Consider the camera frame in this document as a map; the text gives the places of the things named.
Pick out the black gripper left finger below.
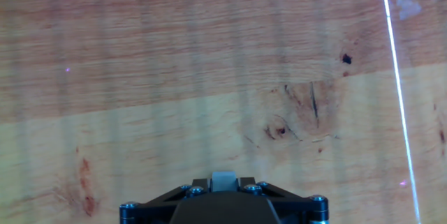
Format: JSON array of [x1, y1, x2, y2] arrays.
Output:
[[119, 177, 212, 224]]

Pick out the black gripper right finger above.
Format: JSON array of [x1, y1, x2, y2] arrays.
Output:
[[238, 177, 330, 224]]

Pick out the wood grain mat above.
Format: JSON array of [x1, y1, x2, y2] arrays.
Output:
[[0, 0, 447, 224]]

